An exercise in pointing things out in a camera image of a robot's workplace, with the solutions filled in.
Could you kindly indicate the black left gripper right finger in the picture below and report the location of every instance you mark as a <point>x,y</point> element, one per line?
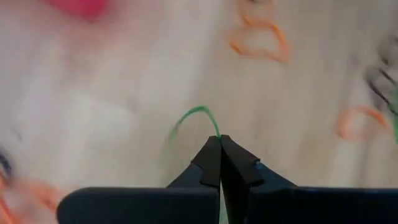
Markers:
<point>239,168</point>

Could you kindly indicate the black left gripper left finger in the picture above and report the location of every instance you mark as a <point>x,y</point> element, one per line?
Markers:
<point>208,168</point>

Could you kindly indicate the green rubber band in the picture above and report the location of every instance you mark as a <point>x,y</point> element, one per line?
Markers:
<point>395,124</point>
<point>192,111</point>

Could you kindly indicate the orange rubber band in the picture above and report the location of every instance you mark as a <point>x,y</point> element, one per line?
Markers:
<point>37,189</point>
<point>280,37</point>
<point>370,110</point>
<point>242,9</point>

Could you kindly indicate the red plastic basket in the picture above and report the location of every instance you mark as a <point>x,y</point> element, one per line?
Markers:
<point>81,7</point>

